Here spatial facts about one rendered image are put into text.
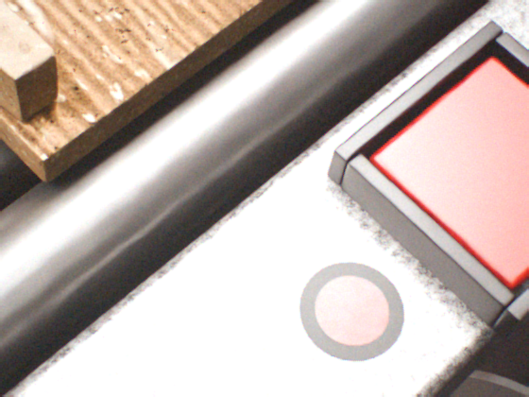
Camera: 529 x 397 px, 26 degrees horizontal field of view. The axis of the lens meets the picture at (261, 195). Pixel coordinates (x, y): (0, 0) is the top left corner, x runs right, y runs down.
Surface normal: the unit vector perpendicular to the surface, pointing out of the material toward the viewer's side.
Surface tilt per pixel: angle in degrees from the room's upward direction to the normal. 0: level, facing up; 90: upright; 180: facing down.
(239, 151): 49
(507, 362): 0
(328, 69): 40
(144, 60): 0
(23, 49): 2
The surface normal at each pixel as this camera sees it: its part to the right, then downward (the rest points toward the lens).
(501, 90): 0.09, -0.46
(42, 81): 0.60, 0.74
